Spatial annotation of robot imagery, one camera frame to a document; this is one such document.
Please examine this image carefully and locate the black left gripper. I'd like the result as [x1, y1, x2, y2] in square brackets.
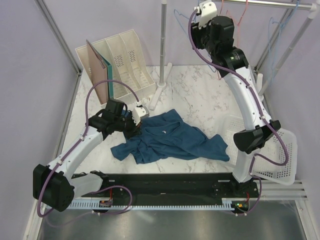
[114, 111, 142, 140]

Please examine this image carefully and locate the blue wire hanger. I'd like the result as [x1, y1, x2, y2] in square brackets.
[267, 0, 301, 85]
[173, 8, 190, 36]

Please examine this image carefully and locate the blue t shirt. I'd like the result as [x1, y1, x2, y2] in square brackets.
[110, 109, 230, 164]

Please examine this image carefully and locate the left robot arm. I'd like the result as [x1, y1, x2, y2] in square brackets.
[33, 99, 150, 212]

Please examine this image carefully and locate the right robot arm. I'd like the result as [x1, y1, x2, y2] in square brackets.
[188, 16, 281, 197]

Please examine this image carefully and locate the teal folder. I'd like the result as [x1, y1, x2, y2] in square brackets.
[99, 55, 116, 100]

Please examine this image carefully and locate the white clothes rack foot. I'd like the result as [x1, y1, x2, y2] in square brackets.
[149, 62, 173, 111]

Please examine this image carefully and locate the brown cardboard folder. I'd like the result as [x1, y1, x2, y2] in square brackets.
[86, 40, 109, 105]

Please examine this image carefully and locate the white plastic file organizer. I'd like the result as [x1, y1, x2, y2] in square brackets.
[75, 29, 157, 100]

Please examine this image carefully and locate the white plastic laundry basket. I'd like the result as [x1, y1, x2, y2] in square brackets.
[217, 114, 298, 186]

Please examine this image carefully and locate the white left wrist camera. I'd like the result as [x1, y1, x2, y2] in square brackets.
[132, 105, 150, 126]

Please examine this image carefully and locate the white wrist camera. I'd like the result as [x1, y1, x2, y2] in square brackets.
[132, 105, 150, 126]
[194, 0, 217, 29]

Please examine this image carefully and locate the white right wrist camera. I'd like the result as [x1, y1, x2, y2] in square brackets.
[194, 0, 217, 29]

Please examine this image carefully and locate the pink wire hanger left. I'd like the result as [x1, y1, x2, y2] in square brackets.
[219, 0, 229, 16]

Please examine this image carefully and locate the pink wire hanger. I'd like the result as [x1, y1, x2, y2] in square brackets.
[236, 0, 249, 48]
[219, 0, 229, 16]

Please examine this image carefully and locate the pink wire hanger right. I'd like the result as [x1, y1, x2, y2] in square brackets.
[236, 0, 249, 48]

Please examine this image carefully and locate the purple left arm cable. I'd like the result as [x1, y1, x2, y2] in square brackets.
[36, 79, 141, 217]

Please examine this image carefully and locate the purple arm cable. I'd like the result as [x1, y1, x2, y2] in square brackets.
[36, 79, 141, 217]
[187, 9, 290, 178]

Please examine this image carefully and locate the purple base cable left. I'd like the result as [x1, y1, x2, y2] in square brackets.
[44, 185, 136, 227]

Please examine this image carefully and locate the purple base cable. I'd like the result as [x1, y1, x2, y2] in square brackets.
[44, 185, 136, 227]
[232, 177, 263, 217]

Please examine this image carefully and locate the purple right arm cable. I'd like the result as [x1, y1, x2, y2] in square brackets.
[187, 9, 290, 178]

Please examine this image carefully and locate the white slotted cable duct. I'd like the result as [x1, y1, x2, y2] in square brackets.
[67, 198, 235, 211]

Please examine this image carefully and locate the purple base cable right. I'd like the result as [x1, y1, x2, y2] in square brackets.
[232, 177, 263, 217]

